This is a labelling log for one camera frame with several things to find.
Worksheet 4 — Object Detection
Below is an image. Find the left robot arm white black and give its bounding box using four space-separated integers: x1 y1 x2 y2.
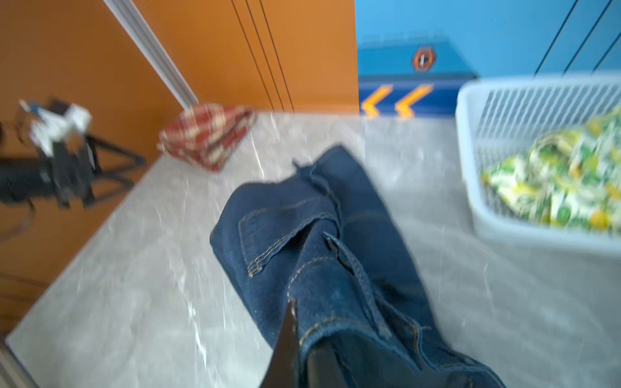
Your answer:
1 136 147 209

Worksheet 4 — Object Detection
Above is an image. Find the lemon print skirt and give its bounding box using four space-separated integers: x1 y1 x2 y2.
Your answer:
482 107 620 236

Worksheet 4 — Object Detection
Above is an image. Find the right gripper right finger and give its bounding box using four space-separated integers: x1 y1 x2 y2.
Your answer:
307 339 348 388

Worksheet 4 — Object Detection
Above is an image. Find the dark blue denim skirt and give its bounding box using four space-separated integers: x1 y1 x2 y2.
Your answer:
210 145 502 387

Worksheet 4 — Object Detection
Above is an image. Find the red plaid skirt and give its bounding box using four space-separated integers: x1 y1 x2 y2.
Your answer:
157 103 256 172

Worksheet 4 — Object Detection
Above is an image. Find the white plastic laundry basket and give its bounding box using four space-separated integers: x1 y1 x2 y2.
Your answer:
455 73 620 259

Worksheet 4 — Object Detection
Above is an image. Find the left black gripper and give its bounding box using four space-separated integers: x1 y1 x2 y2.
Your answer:
49 135 147 209

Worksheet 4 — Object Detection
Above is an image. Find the left aluminium corner post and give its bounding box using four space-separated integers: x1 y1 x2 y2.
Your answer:
103 0 198 109

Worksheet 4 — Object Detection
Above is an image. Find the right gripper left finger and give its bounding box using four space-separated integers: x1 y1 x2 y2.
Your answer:
260 300 300 388

